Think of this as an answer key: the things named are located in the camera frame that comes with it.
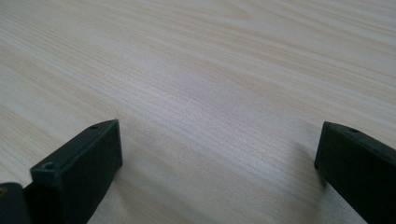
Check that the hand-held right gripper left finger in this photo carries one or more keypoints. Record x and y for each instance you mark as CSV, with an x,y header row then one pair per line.
x,y
81,171

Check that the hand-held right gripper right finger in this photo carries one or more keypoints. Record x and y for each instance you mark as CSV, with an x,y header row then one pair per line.
x,y
358,168

